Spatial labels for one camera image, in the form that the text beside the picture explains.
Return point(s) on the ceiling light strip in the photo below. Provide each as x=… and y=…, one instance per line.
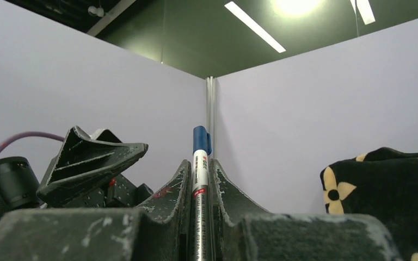
x=240, y=14
x=363, y=7

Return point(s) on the aluminium corner post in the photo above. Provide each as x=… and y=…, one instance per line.
x=210, y=111

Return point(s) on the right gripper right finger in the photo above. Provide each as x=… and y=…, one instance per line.
x=244, y=230

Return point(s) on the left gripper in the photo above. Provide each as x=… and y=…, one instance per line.
x=85, y=172

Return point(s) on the blue marker cap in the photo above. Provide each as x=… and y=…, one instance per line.
x=201, y=140

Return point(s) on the black floral blanket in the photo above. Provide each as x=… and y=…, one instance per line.
x=383, y=184

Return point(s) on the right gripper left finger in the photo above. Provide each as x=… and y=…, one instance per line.
x=156, y=229

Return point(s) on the white marker pen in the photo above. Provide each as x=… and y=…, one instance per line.
x=201, y=243

